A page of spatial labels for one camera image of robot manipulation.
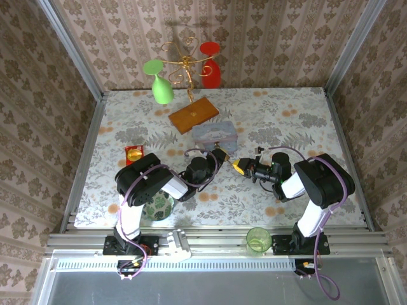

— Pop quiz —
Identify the floral tablecloth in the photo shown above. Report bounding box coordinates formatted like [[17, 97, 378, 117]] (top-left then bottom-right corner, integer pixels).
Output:
[[74, 87, 366, 228]]

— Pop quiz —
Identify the blue cartoon tin box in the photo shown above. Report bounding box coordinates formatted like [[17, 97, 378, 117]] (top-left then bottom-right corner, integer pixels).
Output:
[[191, 120, 238, 153]]

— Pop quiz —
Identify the black connector board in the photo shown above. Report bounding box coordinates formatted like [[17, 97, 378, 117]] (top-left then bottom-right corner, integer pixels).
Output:
[[116, 259, 144, 281], [294, 259, 322, 278]]

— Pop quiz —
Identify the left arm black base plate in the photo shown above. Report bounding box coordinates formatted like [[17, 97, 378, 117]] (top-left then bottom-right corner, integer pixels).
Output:
[[103, 235, 160, 257]]

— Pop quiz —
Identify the red snack packet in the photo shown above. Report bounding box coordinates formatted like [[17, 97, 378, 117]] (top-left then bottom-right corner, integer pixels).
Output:
[[124, 145, 146, 167]]

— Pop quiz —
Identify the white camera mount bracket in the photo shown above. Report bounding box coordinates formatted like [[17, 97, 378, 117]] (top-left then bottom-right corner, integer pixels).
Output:
[[167, 228, 192, 262]]

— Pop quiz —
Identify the aluminium corner post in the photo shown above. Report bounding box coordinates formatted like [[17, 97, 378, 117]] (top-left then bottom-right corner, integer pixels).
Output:
[[324, 0, 387, 96], [36, 0, 107, 102]]

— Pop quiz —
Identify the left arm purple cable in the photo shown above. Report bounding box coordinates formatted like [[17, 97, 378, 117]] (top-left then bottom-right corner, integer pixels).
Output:
[[118, 147, 220, 281]]

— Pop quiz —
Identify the red wine glass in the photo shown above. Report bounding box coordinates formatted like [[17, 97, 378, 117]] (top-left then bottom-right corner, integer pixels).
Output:
[[199, 41, 222, 89]]

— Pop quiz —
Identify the grey metal sheet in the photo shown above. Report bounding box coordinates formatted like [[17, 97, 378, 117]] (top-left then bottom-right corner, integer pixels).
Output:
[[31, 255, 407, 305]]

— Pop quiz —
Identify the gold wire glass rack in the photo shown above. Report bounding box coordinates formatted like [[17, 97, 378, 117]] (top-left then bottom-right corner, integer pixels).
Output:
[[160, 37, 220, 136]]

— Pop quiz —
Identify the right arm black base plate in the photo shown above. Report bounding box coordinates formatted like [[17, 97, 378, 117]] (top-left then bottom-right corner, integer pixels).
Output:
[[272, 234, 331, 255]]

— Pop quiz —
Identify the green plastic cup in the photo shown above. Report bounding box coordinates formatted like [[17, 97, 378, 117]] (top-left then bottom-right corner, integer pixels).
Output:
[[246, 226, 273, 257]]

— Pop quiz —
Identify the aluminium front frame rail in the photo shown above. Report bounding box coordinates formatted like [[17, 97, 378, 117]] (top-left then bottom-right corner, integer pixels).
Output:
[[44, 231, 394, 255]]

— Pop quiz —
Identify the green wine glass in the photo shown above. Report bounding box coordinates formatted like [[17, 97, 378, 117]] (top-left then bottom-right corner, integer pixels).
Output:
[[142, 58, 175, 105]]

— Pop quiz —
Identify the leaf pattern bowl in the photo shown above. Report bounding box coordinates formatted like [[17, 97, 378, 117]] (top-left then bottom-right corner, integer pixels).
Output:
[[142, 190, 176, 222]]

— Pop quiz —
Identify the white slotted cable duct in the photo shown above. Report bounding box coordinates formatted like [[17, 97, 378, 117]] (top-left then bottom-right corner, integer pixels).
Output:
[[52, 257, 295, 271]]

